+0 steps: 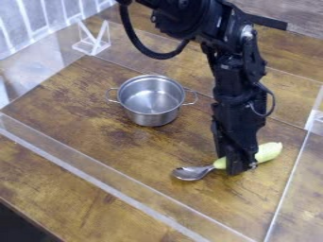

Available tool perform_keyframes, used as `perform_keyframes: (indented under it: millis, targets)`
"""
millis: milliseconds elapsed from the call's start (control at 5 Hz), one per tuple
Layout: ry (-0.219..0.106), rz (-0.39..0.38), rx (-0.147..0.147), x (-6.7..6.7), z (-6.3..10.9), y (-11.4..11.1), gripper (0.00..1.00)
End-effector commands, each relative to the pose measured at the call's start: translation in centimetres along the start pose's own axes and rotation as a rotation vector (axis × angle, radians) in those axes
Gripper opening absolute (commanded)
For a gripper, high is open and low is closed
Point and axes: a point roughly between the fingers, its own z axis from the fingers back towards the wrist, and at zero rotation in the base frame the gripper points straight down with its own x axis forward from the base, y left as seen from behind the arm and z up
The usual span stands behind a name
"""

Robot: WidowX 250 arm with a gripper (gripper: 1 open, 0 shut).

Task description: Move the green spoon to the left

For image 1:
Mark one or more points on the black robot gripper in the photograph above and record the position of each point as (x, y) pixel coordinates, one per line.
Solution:
(241, 95)

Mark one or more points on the green handled metal spoon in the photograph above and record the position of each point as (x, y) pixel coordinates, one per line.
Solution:
(193, 173)

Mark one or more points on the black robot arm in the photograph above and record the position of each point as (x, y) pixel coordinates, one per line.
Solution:
(224, 29)

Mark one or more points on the small stainless steel pot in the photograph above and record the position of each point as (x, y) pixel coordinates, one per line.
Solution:
(152, 99)

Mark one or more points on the clear acrylic triangle bracket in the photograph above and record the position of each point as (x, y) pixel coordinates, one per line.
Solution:
(93, 45)

